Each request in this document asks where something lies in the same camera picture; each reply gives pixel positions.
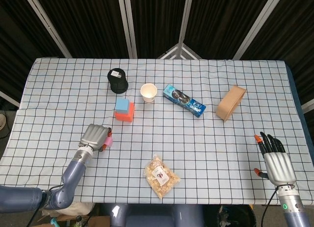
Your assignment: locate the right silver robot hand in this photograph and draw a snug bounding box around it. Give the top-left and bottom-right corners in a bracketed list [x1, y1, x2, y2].
[254, 131, 296, 187]

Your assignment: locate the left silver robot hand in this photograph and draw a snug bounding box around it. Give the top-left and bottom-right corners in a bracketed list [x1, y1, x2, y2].
[78, 124, 114, 152]

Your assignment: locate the blue foam cube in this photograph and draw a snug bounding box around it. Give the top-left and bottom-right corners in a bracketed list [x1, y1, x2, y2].
[115, 98, 131, 114]

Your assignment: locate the orange foam cube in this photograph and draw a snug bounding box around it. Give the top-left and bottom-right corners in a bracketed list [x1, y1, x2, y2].
[114, 101, 135, 123]

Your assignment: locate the black mesh pen holder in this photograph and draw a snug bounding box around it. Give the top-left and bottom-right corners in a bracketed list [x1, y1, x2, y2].
[106, 68, 129, 94]

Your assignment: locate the black trash bin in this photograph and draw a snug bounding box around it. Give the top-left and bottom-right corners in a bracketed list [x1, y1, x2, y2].
[217, 204, 258, 227]

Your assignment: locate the white paper cup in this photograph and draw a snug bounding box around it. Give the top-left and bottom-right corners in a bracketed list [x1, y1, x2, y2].
[140, 83, 157, 104]

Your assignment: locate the white plastic bag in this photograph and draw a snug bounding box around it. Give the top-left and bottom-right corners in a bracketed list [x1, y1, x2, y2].
[41, 202, 96, 217]

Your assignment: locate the clear snack bag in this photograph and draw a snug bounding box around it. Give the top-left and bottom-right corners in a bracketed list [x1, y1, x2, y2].
[143, 153, 181, 200]

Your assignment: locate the brown oval paper bowl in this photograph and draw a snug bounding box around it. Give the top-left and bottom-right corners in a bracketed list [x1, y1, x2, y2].
[215, 85, 247, 122]

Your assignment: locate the blue checked tablecloth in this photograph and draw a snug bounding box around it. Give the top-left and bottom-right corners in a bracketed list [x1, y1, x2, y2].
[0, 57, 314, 205]

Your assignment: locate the blue cookie box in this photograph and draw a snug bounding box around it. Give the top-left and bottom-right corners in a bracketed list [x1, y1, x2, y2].
[163, 83, 206, 119]

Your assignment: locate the blue-grey robot torso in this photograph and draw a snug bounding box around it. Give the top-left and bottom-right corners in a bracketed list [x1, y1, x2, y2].
[100, 203, 206, 227]

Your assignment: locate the black white-framed folding screen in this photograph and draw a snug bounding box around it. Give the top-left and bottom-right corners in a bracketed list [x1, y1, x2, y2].
[0, 0, 314, 115]

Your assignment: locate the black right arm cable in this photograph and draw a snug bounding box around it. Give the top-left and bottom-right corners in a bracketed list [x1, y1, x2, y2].
[261, 187, 278, 227]

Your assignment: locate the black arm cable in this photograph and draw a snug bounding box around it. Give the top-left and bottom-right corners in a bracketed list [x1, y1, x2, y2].
[261, 187, 278, 227]
[24, 183, 66, 227]

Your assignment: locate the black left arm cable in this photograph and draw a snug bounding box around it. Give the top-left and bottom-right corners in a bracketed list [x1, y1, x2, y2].
[24, 183, 66, 227]

